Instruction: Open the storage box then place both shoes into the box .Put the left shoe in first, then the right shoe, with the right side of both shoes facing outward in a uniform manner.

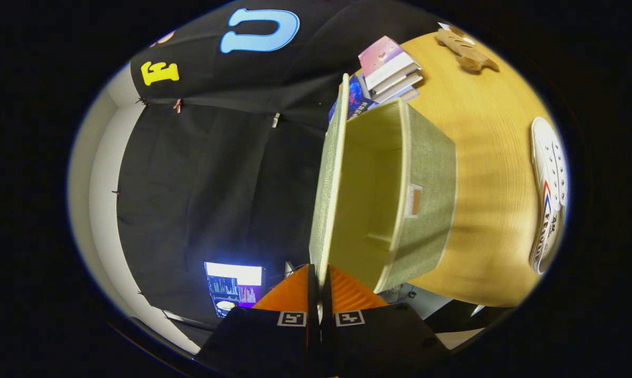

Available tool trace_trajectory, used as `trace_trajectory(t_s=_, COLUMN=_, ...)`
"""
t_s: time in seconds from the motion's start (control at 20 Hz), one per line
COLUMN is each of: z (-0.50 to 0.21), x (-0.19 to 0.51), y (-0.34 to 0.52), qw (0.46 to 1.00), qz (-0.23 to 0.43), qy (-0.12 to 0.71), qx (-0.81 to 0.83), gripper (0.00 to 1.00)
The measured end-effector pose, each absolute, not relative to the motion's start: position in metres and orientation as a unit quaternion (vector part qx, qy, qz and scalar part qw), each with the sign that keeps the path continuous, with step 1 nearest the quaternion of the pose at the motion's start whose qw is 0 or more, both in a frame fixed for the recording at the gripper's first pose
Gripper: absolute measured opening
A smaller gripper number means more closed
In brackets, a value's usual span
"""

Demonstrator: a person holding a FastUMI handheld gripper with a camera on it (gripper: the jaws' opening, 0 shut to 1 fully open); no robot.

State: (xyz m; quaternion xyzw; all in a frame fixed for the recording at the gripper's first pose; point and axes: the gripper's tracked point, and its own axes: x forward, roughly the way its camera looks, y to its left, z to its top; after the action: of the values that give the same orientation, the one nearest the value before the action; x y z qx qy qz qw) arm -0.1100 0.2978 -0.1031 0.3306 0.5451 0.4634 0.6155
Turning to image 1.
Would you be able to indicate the orange clip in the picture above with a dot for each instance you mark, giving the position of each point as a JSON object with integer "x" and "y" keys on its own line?
{"x": 178, "y": 105}

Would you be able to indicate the black backdrop cloth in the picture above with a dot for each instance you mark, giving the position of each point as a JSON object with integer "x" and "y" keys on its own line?
{"x": 216, "y": 184}

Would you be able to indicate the pink cover book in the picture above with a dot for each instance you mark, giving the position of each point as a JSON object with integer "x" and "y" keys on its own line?
{"x": 387, "y": 58}

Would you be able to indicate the blue cover book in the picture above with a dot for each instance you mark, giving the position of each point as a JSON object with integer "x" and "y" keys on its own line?
{"x": 358, "y": 100}

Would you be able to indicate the grey paperback book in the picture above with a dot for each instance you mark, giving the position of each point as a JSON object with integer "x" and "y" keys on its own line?
{"x": 402, "y": 96}

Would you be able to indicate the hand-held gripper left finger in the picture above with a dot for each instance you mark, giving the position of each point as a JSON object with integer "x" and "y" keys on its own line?
{"x": 313, "y": 336}

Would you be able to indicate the green fabric storage box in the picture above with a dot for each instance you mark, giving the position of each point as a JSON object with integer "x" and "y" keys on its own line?
{"x": 426, "y": 184}

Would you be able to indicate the silver clip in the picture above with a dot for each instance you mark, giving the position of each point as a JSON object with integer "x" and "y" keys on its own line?
{"x": 275, "y": 121}

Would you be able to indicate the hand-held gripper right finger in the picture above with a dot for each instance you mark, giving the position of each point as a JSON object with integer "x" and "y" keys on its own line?
{"x": 326, "y": 336}

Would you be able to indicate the white striped canvas shoe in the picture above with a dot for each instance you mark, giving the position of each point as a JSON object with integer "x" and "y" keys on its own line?
{"x": 549, "y": 173}

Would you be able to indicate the white paperback book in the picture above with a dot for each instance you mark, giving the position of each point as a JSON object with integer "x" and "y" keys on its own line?
{"x": 400, "y": 85}

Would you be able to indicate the black binder clip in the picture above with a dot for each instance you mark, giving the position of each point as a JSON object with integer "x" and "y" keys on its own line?
{"x": 141, "y": 100}

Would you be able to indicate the computer monitor screen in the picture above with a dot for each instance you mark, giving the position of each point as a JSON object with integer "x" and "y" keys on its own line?
{"x": 234, "y": 289}

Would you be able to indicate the brown bread plush toy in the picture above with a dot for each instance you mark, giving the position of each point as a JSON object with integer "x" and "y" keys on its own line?
{"x": 465, "y": 52}

